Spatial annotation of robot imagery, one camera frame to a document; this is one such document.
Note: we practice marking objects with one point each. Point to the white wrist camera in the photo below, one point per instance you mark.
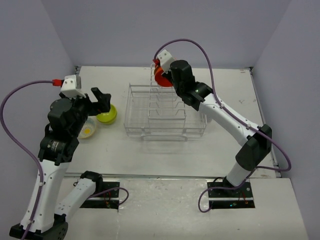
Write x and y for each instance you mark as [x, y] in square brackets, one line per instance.
[70, 86]
[163, 61]

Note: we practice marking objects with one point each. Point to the orange bowl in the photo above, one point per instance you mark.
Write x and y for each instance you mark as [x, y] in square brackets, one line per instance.
[160, 79]

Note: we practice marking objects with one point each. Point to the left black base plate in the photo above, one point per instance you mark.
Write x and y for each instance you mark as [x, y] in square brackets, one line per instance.
[109, 200]

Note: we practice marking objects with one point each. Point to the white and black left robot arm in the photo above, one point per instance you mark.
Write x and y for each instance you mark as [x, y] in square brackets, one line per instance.
[45, 218]

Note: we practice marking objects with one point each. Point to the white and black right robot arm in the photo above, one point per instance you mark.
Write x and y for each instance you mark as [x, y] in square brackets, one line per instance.
[254, 140]

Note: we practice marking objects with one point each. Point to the white wire dish rack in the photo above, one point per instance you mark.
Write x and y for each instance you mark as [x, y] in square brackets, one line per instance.
[156, 113]

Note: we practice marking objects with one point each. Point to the white cutlery holder basket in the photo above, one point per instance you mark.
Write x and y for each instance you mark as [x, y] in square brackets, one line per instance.
[208, 118]

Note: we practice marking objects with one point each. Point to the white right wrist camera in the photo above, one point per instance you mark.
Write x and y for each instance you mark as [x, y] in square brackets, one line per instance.
[163, 61]

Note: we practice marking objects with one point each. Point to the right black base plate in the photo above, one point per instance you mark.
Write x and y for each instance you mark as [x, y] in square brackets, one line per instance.
[241, 198]

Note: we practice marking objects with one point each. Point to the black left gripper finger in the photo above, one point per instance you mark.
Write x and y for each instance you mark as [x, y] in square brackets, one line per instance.
[98, 94]
[104, 102]

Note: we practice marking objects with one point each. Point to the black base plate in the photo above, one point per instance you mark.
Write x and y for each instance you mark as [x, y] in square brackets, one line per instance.
[109, 200]
[241, 198]

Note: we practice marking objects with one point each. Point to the yellow sun patterned bowl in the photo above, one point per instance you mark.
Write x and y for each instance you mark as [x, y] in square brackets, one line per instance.
[88, 129]

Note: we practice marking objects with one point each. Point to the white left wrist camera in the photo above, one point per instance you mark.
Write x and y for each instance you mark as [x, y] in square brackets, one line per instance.
[70, 86]

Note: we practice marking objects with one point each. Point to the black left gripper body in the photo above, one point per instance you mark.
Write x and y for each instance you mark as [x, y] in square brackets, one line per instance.
[84, 107]

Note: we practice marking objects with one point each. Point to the lime green bowl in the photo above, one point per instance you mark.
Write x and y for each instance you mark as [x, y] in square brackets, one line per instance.
[108, 118]

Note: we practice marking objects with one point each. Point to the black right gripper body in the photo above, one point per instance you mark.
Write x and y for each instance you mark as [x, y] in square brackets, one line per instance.
[179, 89]

